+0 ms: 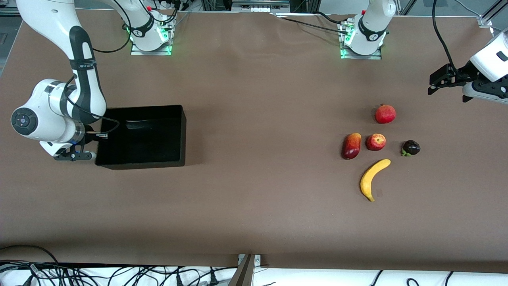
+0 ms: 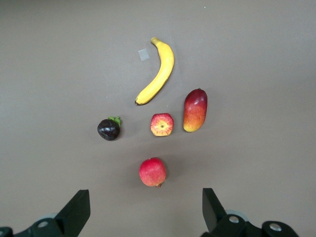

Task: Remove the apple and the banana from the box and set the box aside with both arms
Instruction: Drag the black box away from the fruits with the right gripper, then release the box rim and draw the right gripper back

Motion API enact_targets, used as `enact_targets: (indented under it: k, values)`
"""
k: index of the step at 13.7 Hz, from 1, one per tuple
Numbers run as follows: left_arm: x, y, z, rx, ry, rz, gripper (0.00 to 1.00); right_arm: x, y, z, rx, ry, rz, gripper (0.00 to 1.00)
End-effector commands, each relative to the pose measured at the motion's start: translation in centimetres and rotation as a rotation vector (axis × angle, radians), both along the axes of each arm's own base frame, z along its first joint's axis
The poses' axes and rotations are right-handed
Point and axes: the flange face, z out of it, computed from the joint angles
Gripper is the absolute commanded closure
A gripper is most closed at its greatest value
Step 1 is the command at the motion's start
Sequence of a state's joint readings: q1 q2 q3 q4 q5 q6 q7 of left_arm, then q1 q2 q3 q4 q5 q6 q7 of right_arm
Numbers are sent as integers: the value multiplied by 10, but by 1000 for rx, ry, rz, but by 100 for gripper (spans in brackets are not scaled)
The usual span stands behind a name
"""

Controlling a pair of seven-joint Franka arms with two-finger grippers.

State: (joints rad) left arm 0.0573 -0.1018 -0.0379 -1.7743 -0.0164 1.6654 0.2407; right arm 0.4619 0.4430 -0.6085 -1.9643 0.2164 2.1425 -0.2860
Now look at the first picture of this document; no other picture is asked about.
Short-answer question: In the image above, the aluminium frame profile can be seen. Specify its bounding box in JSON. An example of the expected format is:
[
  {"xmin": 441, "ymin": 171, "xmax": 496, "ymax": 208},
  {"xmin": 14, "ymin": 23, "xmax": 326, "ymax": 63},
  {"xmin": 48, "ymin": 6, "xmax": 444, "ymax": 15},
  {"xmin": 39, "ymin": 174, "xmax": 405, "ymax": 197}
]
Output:
[{"xmin": 477, "ymin": 0, "xmax": 508, "ymax": 27}]

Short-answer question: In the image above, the red pomegranate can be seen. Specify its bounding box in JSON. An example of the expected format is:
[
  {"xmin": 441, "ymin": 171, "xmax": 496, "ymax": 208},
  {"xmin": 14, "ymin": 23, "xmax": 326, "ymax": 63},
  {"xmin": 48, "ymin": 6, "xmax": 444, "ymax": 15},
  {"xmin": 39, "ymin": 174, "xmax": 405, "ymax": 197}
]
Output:
[{"xmin": 375, "ymin": 104, "xmax": 396, "ymax": 124}]

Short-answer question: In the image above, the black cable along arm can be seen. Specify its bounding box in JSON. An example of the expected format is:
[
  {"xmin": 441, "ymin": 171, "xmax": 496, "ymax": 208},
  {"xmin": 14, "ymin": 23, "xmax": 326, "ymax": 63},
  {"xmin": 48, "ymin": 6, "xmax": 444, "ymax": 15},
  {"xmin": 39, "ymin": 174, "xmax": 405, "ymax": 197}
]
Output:
[
  {"xmin": 432, "ymin": 0, "xmax": 459, "ymax": 73},
  {"xmin": 65, "ymin": 0, "xmax": 133, "ymax": 138}
]

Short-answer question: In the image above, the dark metal pole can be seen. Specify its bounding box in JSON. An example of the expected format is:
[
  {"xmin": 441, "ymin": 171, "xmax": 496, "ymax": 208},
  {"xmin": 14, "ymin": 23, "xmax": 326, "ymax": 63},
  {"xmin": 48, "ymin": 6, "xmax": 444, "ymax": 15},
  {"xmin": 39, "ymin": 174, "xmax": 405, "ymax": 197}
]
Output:
[{"xmin": 228, "ymin": 254, "xmax": 256, "ymax": 286}]

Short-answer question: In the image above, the yellow banana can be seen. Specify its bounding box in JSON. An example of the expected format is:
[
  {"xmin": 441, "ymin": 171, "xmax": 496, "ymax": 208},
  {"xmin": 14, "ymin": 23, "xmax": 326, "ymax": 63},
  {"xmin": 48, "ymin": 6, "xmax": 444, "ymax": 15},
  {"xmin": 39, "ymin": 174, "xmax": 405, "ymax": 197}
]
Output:
[{"xmin": 360, "ymin": 158, "xmax": 392, "ymax": 202}]

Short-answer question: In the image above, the red yellow apple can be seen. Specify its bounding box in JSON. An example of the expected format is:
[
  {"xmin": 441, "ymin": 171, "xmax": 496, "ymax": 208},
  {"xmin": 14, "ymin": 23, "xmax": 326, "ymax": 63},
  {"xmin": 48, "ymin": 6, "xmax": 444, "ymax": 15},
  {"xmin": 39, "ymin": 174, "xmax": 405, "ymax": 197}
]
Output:
[{"xmin": 366, "ymin": 133, "xmax": 387, "ymax": 151}]

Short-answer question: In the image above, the red mango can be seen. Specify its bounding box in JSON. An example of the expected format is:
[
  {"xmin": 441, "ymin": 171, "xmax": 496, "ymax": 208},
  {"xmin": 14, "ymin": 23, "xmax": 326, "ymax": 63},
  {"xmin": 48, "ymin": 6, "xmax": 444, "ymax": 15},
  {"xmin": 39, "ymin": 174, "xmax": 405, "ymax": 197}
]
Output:
[{"xmin": 342, "ymin": 133, "xmax": 362, "ymax": 160}]

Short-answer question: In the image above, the silver metal bracket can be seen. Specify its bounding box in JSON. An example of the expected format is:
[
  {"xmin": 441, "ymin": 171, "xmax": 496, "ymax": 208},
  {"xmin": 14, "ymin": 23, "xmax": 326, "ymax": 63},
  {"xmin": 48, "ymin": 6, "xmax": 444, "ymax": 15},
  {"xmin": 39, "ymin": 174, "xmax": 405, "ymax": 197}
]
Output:
[{"xmin": 237, "ymin": 254, "xmax": 262, "ymax": 266}]

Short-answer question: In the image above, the silver power strip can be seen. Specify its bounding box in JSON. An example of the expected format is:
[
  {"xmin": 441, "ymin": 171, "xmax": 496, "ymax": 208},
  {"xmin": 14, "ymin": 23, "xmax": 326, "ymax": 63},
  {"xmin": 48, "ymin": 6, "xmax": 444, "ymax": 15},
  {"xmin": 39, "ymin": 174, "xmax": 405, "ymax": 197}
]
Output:
[{"xmin": 232, "ymin": 0, "xmax": 290, "ymax": 12}]

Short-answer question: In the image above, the metal base plate left arm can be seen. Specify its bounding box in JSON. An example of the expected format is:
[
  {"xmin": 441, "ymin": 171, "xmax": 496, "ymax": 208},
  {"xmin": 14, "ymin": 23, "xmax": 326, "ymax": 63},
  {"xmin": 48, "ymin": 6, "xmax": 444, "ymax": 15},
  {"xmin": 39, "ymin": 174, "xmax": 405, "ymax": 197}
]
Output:
[{"xmin": 339, "ymin": 20, "xmax": 383, "ymax": 60}]

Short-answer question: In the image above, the black looped cable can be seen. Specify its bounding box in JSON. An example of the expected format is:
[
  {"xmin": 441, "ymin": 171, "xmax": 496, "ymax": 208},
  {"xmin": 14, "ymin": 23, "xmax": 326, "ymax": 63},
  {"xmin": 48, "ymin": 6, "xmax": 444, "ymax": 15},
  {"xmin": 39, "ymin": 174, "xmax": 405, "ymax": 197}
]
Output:
[{"xmin": 0, "ymin": 245, "xmax": 59, "ymax": 264}]

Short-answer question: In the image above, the dark purple mangosteen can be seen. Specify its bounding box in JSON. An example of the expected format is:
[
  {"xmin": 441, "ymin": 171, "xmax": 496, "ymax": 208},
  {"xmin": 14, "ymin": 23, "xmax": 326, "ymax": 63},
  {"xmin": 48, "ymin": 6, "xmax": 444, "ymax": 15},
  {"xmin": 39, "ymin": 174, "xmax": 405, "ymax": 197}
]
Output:
[{"xmin": 401, "ymin": 140, "xmax": 421, "ymax": 157}]

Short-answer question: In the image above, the short black table cable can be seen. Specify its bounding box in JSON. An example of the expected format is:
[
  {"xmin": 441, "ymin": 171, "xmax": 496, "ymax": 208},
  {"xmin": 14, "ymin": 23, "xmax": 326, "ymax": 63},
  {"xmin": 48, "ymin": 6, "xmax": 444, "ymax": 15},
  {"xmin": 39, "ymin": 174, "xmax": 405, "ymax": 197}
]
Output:
[{"xmin": 316, "ymin": 11, "xmax": 344, "ymax": 23}]

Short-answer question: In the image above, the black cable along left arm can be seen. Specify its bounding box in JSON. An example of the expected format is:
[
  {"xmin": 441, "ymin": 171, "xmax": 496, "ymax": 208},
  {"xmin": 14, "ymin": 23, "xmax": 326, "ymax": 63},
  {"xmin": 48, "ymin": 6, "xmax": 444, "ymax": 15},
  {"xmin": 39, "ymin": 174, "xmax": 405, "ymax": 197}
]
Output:
[{"xmin": 432, "ymin": 0, "xmax": 459, "ymax": 73}]

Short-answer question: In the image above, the black rectangular plastic box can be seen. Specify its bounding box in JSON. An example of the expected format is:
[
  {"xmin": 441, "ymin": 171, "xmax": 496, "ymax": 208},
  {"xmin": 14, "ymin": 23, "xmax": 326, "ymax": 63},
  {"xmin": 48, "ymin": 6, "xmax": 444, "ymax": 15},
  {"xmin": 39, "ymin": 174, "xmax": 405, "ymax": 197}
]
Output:
[{"xmin": 94, "ymin": 104, "xmax": 187, "ymax": 170}]

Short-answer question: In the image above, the long black table cable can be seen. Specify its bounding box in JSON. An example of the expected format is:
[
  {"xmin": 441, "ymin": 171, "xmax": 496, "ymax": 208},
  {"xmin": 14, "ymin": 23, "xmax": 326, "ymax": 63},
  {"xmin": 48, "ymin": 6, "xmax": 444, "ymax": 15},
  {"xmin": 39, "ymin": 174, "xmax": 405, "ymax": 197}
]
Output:
[{"xmin": 274, "ymin": 12, "xmax": 346, "ymax": 35}]

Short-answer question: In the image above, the black cable along right arm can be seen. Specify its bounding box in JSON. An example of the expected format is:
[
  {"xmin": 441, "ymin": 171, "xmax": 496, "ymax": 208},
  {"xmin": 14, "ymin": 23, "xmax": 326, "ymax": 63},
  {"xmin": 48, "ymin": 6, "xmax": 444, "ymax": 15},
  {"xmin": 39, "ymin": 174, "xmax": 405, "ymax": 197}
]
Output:
[{"xmin": 65, "ymin": 0, "xmax": 133, "ymax": 138}]

